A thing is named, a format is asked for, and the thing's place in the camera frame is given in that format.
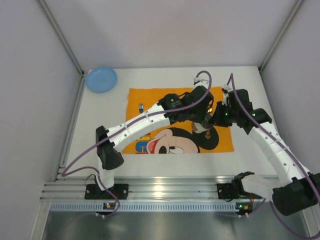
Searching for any cream metal cup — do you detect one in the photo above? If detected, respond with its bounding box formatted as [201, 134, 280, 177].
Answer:
[191, 120, 213, 134]

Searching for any gold metal spoon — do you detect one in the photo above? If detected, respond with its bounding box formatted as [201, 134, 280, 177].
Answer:
[205, 107, 213, 139]

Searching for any orange Mickey Mouse placemat cloth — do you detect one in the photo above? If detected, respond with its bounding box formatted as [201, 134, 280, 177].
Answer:
[122, 88, 234, 155]

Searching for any blue plastic fork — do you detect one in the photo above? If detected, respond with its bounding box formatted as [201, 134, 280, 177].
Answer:
[138, 103, 144, 114]

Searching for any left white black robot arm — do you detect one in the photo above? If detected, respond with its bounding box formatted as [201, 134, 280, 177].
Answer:
[95, 84, 214, 190]

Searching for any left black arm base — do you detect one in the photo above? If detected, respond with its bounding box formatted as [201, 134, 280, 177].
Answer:
[84, 182, 130, 200]

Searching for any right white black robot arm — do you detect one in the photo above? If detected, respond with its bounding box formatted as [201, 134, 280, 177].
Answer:
[209, 86, 320, 216]

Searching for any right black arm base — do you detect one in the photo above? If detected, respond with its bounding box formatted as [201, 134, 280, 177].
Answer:
[216, 183, 250, 202]

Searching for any blue plastic plate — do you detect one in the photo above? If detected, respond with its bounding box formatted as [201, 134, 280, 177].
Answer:
[85, 67, 118, 93]

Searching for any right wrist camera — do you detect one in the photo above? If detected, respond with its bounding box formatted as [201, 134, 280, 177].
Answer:
[222, 84, 232, 106]

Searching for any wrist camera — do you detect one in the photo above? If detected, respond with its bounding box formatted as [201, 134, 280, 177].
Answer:
[193, 77, 210, 86]
[222, 84, 232, 106]

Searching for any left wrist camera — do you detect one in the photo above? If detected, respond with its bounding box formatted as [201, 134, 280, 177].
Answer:
[193, 77, 210, 86]

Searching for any right vertical aluminium frame post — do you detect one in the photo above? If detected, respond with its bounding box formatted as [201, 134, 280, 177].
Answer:
[258, 0, 306, 74]

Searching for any vertical aluminium frame post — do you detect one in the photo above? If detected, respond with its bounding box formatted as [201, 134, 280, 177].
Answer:
[35, 0, 84, 76]
[258, 0, 306, 74]

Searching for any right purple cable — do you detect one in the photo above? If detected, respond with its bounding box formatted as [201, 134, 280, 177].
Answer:
[214, 72, 320, 238]

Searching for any purple cable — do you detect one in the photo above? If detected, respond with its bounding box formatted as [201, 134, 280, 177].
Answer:
[214, 72, 320, 238]
[61, 70, 213, 217]

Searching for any slotted white cable duct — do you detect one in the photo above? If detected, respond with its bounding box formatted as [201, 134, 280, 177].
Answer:
[50, 201, 253, 213]

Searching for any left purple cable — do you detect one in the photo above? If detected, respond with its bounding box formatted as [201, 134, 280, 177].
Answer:
[61, 70, 213, 217]

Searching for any left vertical aluminium frame post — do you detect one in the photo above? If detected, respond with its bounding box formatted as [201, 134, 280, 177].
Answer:
[35, 0, 84, 76]

